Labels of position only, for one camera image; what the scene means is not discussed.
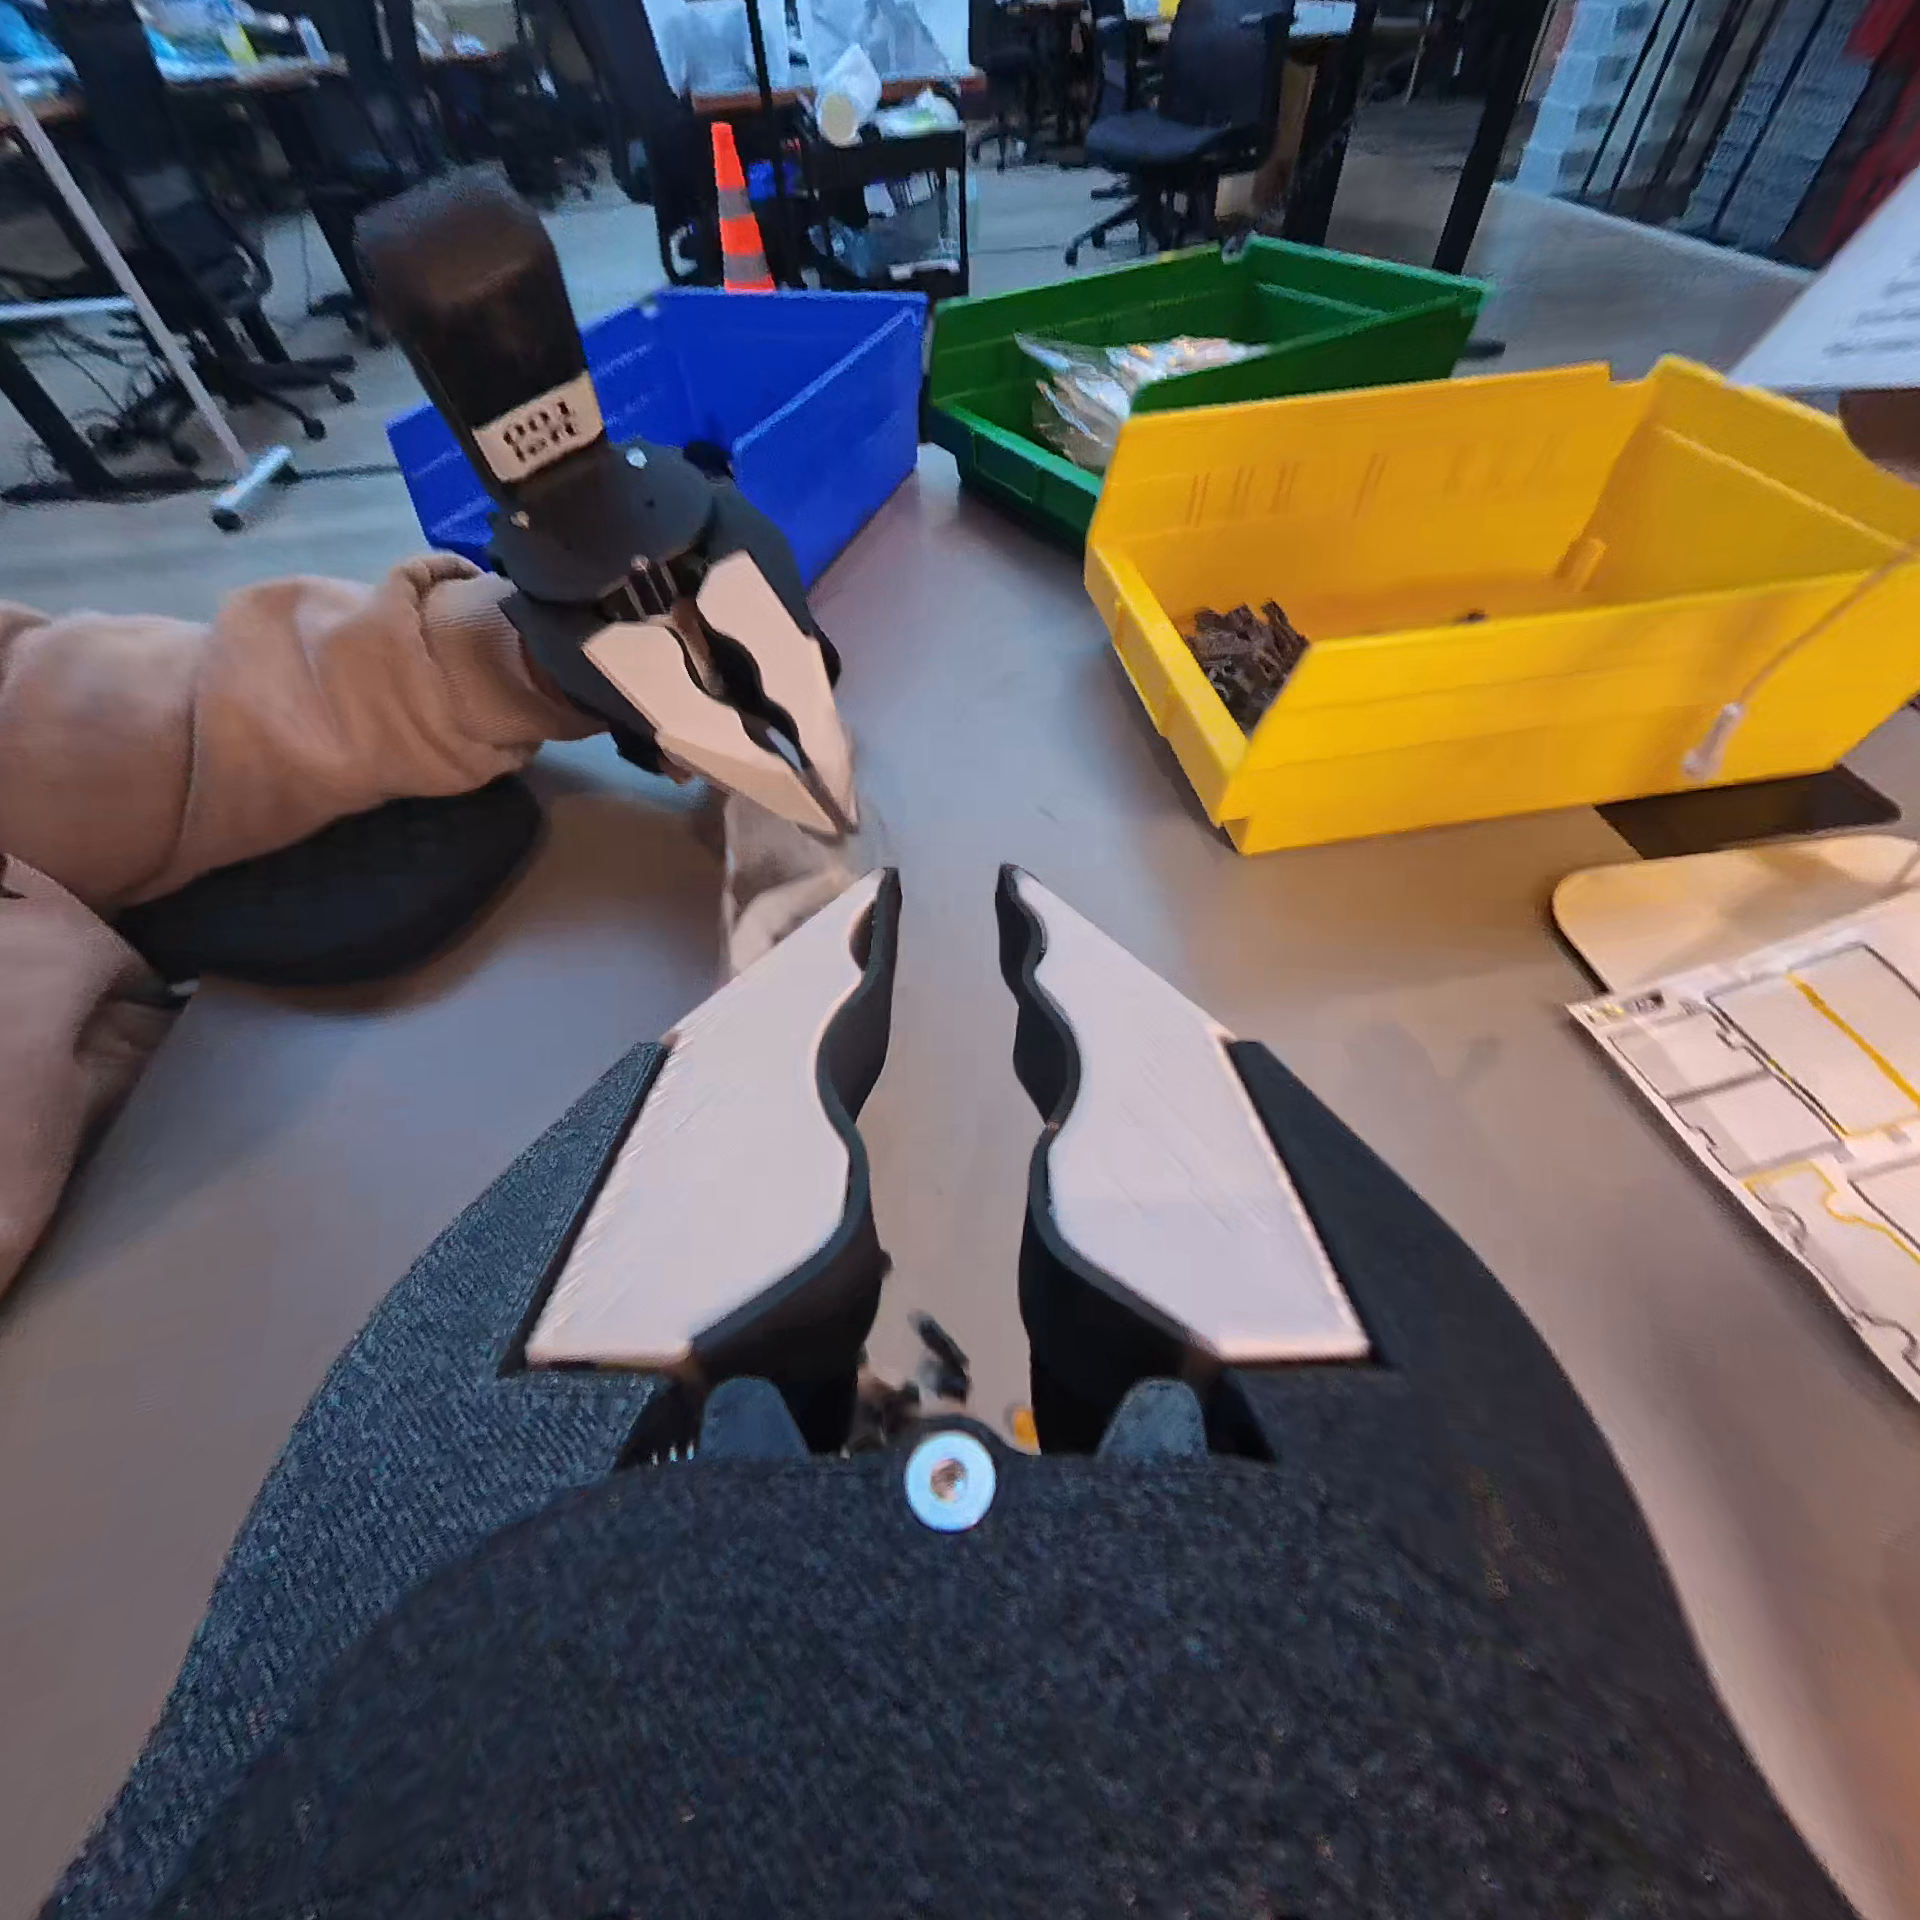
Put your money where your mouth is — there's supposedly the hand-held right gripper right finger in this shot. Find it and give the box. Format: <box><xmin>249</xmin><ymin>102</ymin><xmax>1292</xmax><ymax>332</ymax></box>
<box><xmin>996</xmin><ymin>869</ymin><xmax>1375</xmax><ymax>1369</ymax></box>

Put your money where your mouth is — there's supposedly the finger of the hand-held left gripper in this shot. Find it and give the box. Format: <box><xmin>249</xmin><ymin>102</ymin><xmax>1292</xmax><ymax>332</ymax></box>
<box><xmin>698</xmin><ymin>553</ymin><xmax>866</xmax><ymax>836</ymax></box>
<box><xmin>581</xmin><ymin>616</ymin><xmax>847</xmax><ymax>846</ymax></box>

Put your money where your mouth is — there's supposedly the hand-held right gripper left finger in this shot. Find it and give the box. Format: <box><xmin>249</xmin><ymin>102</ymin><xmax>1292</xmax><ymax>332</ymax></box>
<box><xmin>517</xmin><ymin>872</ymin><xmax>903</xmax><ymax>1384</ymax></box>

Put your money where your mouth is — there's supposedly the clear plastic bag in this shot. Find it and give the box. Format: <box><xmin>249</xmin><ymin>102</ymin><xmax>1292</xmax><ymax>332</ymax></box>
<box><xmin>714</xmin><ymin>786</ymin><xmax>872</xmax><ymax>977</ymax></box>

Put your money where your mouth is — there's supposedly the pile of mixed small plastic parts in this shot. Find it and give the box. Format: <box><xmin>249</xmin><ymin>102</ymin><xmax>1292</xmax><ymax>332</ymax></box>
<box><xmin>854</xmin><ymin>1315</ymin><xmax>1037</xmax><ymax>1457</ymax></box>

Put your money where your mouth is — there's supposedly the person's left forearm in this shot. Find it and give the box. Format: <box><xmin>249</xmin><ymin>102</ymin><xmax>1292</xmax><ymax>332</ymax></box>
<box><xmin>0</xmin><ymin>555</ymin><xmax>586</xmax><ymax>916</ymax></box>

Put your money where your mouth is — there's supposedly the grey desk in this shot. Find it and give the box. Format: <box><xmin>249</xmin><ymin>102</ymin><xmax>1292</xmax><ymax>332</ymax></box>
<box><xmin>0</xmin><ymin>450</ymin><xmax>1920</xmax><ymax>1920</ymax></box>

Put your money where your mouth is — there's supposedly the dark office desk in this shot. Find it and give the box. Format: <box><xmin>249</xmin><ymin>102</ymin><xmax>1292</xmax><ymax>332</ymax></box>
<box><xmin>1292</xmin><ymin>0</ymin><xmax>1568</xmax><ymax>280</ymax></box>

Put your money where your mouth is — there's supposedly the orange traffic cone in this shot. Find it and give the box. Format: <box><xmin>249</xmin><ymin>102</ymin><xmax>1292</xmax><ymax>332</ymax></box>
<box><xmin>709</xmin><ymin>121</ymin><xmax>777</xmax><ymax>298</ymax></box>

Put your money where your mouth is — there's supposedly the blue storage bin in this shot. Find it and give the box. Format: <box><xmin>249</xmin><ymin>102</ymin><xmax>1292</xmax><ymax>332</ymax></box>
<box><xmin>384</xmin><ymin>285</ymin><xmax>933</xmax><ymax>593</ymax></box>

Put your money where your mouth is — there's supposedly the black office chair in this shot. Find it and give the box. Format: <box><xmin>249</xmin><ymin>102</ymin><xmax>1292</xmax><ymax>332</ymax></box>
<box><xmin>46</xmin><ymin>0</ymin><xmax>357</xmax><ymax>437</ymax></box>
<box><xmin>1081</xmin><ymin>0</ymin><xmax>1297</xmax><ymax>265</ymax></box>

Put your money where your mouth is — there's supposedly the white table leg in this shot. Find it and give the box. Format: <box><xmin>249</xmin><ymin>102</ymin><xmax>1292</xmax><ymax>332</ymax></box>
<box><xmin>0</xmin><ymin>75</ymin><xmax>296</xmax><ymax>538</ymax></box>

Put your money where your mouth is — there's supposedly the black armrest pad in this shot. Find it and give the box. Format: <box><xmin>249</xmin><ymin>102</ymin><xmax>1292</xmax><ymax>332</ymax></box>
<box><xmin>114</xmin><ymin>774</ymin><xmax>549</xmax><ymax>993</ymax></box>

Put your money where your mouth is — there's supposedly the black cart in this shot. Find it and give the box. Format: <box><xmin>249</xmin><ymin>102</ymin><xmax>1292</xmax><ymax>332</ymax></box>
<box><xmin>785</xmin><ymin>105</ymin><xmax>970</xmax><ymax>301</ymax></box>

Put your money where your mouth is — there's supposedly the clear bag of parts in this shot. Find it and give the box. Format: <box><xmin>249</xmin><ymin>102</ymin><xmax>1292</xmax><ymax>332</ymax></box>
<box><xmin>1014</xmin><ymin>332</ymin><xmax>1269</xmax><ymax>474</ymax></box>

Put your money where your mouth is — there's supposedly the heap of black connector pegs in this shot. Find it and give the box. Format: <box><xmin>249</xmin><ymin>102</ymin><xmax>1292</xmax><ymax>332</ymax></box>
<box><xmin>1186</xmin><ymin>602</ymin><xmax>1312</xmax><ymax>732</ymax></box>

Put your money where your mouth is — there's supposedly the yellow storage bin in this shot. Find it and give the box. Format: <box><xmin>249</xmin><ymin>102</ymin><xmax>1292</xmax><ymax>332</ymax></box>
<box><xmin>1082</xmin><ymin>355</ymin><xmax>1920</xmax><ymax>859</ymax></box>

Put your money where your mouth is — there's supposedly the person's beige printed sweatshirt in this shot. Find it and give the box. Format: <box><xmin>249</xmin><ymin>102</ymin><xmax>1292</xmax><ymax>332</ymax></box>
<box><xmin>0</xmin><ymin>854</ymin><xmax>182</xmax><ymax>1299</ymax></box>

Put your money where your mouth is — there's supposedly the green storage bin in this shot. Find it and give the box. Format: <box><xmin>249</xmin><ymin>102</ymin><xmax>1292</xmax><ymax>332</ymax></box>
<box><xmin>921</xmin><ymin>235</ymin><xmax>1493</xmax><ymax>548</ymax></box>

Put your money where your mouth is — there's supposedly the white printed booklet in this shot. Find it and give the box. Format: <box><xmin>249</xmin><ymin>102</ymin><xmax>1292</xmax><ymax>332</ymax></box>
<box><xmin>1732</xmin><ymin>256</ymin><xmax>1920</xmax><ymax>401</ymax></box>

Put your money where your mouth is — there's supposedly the thin cable with white tip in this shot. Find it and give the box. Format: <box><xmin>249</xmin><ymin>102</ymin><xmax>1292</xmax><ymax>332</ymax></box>
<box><xmin>1680</xmin><ymin>555</ymin><xmax>1920</xmax><ymax>782</ymax></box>

